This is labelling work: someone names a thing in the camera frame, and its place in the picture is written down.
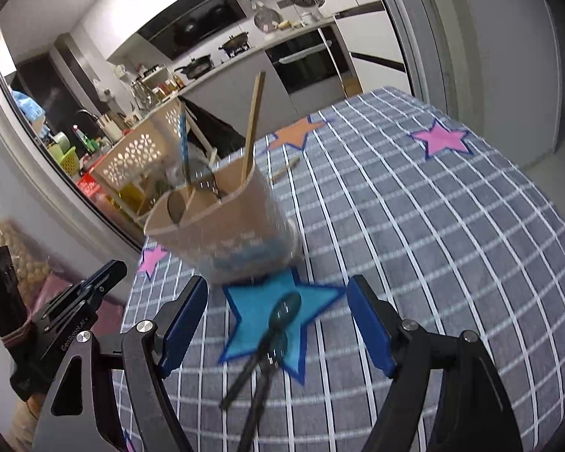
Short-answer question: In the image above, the beige plastic utensil holder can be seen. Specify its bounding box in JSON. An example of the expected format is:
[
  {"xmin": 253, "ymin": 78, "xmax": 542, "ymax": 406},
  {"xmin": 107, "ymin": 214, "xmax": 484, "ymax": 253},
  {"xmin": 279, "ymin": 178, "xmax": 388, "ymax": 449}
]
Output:
[{"xmin": 145, "ymin": 155, "xmax": 301, "ymax": 286}]

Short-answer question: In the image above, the black handled utensil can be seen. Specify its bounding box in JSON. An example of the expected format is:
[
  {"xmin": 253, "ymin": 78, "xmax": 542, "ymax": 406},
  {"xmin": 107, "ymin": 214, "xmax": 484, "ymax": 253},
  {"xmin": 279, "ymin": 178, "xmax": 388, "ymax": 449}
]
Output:
[{"xmin": 237, "ymin": 331, "xmax": 288, "ymax": 452}]

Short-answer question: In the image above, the blue patterned chopstick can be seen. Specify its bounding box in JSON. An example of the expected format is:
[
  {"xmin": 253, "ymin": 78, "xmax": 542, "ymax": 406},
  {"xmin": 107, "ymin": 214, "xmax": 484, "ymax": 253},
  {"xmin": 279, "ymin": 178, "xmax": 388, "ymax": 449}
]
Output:
[{"xmin": 178, "ymin": 104, "xmax": 194, "ymax": 194}]

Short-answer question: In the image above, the wooden chopstick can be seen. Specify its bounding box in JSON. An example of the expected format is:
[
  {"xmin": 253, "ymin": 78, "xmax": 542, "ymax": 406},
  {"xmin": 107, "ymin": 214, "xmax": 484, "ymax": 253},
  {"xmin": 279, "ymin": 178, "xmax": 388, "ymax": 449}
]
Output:
[
  {"xmin": 270, "ymin": 156, "xmax": 300, "ymax": 185},
  {"xmin": 241, "ymin": 72, "xmax": 266, "ymax": 184}
]

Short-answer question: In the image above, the black slotted spoon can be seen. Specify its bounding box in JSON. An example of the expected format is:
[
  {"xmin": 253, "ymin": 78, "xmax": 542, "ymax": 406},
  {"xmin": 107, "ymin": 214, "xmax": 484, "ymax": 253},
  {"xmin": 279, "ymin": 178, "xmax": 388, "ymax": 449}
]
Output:
[{"xmin": 189, "ymin": 161, "xmax": 222, "ymax": 200}]

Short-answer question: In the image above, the pink plastic stool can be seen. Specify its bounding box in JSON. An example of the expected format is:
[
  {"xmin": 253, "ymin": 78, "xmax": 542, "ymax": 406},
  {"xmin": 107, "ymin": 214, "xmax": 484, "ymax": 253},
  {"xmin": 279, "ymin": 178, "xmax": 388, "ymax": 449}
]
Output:
[{"xmin": 37, "ymin": 271, "xmax": 128, "ymax": 340}]

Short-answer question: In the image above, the bag of nuts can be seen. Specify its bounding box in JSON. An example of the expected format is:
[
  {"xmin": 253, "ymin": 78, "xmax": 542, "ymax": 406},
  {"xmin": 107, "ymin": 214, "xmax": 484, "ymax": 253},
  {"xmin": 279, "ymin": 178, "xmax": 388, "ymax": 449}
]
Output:
[{"xmin": 0, "ymin": 219, "xmax": 52, "ymax": 297}]

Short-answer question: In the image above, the beige perforated storage cart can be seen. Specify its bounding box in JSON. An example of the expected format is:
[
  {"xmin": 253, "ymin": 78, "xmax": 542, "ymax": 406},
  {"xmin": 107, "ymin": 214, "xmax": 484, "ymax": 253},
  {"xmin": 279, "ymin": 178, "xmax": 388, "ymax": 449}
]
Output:
[{"xmin": 90, "ymin": 97, "xmax": 217, "ymax": 224}]

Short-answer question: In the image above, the grey checked tablecloth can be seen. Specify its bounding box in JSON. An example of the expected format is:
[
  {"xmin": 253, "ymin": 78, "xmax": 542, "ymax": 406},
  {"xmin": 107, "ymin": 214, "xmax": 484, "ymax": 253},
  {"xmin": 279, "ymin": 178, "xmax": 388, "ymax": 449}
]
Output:
[{"xmin": 112, "ymin": 85, "xmax": 565, "ymax": 452}]

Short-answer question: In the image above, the black wok on stove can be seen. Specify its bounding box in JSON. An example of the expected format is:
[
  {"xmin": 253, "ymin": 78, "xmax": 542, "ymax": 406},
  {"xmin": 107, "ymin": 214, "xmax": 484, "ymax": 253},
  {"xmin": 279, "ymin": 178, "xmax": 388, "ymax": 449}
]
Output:
[{"xmin": 174, "ymin": 54, "xmax": 213, "ymax": 79}]

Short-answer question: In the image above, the black pot on stove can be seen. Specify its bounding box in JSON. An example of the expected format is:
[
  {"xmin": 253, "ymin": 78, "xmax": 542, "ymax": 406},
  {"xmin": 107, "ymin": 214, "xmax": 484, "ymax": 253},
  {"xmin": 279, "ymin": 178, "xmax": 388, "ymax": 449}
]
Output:
[{"xmin": 219, "ymin": 32, "xmax": 251, "ymax": 58}]

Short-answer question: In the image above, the black range hood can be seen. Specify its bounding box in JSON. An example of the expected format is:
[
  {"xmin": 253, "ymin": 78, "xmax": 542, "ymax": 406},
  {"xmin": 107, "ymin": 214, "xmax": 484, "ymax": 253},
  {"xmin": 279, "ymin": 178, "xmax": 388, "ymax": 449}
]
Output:
[{"xmin": 137, "ymin": 0, "xmax": 247, "ymax": 60}]

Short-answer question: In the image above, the black built-in oven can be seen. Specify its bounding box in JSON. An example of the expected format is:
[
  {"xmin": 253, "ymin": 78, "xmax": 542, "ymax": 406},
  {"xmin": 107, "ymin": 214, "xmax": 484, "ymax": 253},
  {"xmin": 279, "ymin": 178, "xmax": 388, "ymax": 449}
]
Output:
[{"xmin": 265, "ymin": 26, "xmax": 349, "ymax": 94}]

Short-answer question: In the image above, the white refrigerator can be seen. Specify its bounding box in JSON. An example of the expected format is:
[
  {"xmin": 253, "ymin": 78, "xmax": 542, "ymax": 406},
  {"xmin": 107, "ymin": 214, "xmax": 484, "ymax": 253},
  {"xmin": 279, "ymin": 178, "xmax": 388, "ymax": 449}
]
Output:
[{"xmin": 321, "ymin": 0, "xmax": 411, "ymax": 94}]

